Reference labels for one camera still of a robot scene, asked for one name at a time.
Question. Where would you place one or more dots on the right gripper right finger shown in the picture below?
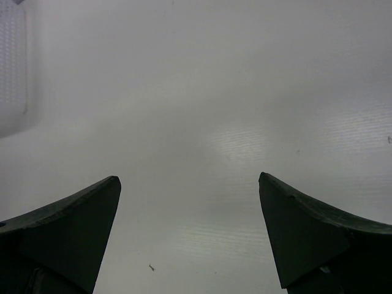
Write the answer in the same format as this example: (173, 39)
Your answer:
(318, 248)

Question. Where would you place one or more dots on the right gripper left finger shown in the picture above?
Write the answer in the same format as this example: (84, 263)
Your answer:
(59, 247)

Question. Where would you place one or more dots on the white plastic basket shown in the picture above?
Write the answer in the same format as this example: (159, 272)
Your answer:
(19, 100)

